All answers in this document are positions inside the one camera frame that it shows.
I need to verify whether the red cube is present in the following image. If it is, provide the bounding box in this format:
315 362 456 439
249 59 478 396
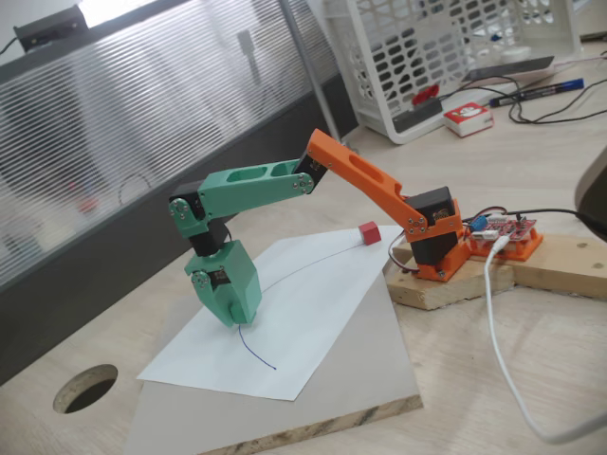
358 221 383 247

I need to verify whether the white paper sheet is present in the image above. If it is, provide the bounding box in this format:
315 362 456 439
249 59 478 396
137 226 404 403

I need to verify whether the grey frosted desk partition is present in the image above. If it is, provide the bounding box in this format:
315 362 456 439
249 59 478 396
0 0 361 388

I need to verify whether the light wooden base block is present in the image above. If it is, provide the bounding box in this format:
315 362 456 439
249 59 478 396
386 234 517 312

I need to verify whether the black and red stapler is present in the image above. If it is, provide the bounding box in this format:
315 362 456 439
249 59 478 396
392 84 446 134

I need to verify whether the red circuit board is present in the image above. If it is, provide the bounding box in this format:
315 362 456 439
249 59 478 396
462 212 540 246

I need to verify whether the red and white small box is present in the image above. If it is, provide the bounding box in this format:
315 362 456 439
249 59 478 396
443 101 495 139

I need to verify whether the orange circuit board holder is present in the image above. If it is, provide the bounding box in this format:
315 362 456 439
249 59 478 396
467 227 545 263

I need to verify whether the black box device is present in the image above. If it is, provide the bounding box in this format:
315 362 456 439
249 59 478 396
12 4 89 52

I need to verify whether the light wooden base plank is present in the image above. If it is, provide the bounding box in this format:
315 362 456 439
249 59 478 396
509 230 607 300

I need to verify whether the dark flat tablet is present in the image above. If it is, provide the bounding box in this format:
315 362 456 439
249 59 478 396
460 55 556 85

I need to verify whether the blue and black marker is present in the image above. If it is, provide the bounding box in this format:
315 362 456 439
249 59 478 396
487 78 586 108

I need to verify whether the grey rounded object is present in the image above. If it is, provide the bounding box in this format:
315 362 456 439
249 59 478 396
573 144 607 229

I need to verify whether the white plastic basket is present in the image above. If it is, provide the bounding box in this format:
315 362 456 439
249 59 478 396
324 0 583 146

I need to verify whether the base servo wire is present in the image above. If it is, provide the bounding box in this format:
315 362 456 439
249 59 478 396
387 230 421 277

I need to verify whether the silver partition post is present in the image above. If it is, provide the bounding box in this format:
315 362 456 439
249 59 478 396
278 0 360 160

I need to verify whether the white USB cable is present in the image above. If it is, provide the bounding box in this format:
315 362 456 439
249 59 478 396
483 235 607 446

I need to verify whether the thin black cable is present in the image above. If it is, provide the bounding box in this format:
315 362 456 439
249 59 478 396
507 83 607 125

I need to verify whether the black power cable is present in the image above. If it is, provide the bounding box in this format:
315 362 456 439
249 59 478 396
509 207 607 241

